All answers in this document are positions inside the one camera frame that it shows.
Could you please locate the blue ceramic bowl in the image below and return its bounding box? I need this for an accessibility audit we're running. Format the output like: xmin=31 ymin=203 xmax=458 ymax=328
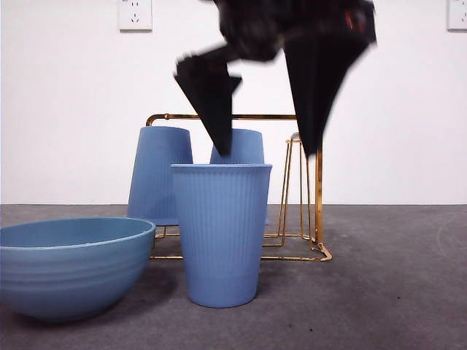
xmin=0 ymin=217 xmax=157 ymax=324

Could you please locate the blue ribbed cup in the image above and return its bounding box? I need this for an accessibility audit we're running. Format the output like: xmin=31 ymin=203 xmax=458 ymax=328
xmin=126 ymin=125 xmax=194 ymax=226
xmin=209 ymin=128 xmax=270 ymax=226
xmin=170 ymin=163 xmax=274 ymax=308

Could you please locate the white wall socket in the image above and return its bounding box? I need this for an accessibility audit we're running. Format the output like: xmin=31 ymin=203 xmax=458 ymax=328
xmin=119 ymin=0 xmax=153 ymax=32
xmin=447 ymin=0 xmax=467 ymax=31

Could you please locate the gold wire cup rack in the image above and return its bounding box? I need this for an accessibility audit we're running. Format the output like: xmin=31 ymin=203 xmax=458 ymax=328
xmin=145 ymin=112 xmax=333 ymax=263

